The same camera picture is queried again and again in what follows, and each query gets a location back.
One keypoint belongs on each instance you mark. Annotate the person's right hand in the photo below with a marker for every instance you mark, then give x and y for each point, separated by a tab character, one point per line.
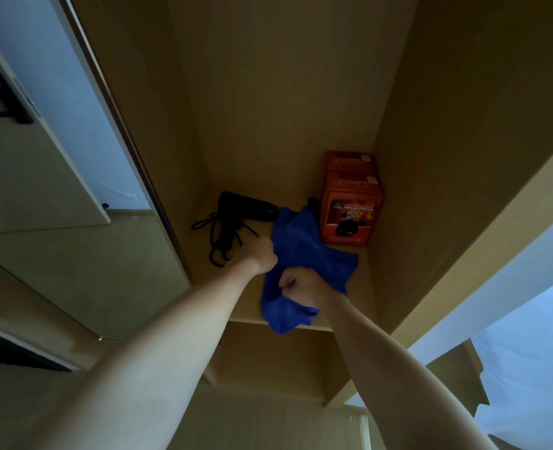
307	288

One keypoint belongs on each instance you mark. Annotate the person's left hand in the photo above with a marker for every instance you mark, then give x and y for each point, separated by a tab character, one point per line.
257	255

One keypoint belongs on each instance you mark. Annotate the blue microfibre cloth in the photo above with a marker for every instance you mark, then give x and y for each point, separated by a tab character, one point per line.
300	243

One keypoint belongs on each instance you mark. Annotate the light wooden wardrobe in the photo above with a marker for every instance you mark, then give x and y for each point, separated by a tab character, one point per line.
295	88

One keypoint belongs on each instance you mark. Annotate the tall mirror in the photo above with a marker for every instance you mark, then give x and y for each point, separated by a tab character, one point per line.
70	135

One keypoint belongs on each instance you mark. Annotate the person's left forearm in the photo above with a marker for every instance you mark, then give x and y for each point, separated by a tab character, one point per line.
154	365

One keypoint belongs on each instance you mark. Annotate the person's right forearm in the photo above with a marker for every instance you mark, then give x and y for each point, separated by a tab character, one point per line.
407	384

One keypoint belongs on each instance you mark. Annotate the white bed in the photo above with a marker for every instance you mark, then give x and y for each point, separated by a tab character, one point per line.
534	360

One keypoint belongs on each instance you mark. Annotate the black framed glass door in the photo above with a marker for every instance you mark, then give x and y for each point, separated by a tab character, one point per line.
14	351

